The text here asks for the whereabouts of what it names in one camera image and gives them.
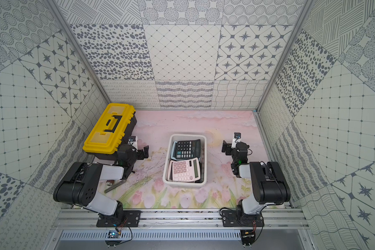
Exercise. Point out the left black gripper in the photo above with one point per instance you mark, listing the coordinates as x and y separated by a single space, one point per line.
140 152

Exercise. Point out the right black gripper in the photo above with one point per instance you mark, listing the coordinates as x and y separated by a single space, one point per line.
228 147

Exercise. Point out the small black calculator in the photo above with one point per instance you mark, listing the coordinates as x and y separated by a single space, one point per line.
186 150

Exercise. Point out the white plastic storage box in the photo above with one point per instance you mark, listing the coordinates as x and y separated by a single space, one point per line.
202 160

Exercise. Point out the pink calculator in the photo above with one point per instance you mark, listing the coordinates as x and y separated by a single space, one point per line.
184 170

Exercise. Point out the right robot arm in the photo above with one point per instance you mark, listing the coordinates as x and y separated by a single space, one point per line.
269 186

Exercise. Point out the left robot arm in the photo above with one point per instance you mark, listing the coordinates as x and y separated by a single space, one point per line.
79 185

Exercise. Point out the yellow black toolbox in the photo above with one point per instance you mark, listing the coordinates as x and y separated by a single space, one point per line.
112 130

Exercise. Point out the metal clamp tool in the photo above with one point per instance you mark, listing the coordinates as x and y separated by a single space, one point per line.
115 185

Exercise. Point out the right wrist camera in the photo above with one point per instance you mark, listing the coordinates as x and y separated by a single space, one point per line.
236 139

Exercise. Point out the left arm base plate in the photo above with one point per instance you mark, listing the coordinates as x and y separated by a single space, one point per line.
126 218

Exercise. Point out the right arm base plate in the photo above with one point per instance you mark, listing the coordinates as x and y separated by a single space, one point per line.
243 218

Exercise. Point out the aluminium rail frame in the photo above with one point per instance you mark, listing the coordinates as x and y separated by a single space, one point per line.
175 224

